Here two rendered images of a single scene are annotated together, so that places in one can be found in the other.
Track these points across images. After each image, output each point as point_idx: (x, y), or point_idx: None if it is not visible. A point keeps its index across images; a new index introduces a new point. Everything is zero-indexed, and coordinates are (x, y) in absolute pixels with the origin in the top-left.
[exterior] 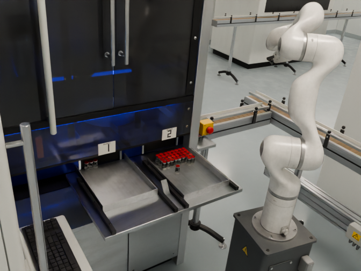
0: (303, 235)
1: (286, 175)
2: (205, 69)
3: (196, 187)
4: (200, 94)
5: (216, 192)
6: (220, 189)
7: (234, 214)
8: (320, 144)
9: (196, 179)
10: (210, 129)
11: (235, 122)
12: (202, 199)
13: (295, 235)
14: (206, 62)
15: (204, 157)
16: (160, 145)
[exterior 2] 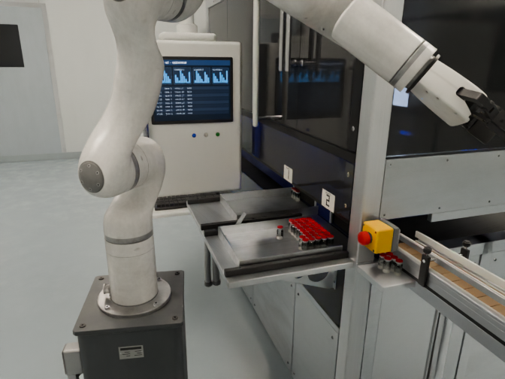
0: (93, 319)
1: (121, 198)
2: (370, 110)
3: (243, 247)
4: (362, 156)
5: (226, 259)
6: (234, 263)
7: (181, 271)
8: (86, 145)
9: (262, 249)
10: (359, 232)
11: (487, 316)
12: (216, 247)
13: (98, 305)
14: (372, 98)
15: (429, 346)
16: (348, 230)
